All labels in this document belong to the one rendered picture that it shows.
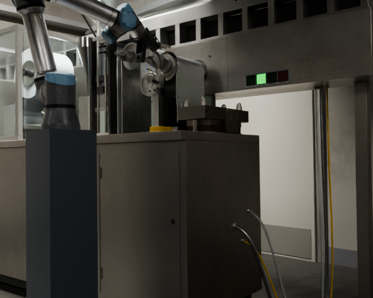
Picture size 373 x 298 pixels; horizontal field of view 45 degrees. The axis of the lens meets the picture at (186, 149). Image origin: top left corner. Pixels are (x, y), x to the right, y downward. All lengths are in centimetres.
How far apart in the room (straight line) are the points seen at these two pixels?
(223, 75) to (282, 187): 142
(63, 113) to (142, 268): 77
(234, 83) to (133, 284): 114
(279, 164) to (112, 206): 182
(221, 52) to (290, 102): 122
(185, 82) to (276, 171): 158
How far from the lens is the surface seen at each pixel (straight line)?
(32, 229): 184
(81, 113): 284
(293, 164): 356
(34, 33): 198
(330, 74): 221
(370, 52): 217
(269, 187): 370
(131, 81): 256
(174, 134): 185
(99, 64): 250
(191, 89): 233
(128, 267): 212
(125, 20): 195
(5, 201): 289
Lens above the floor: 79
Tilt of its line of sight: 1 degrees up
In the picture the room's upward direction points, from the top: 1 degrees counter-clockwise
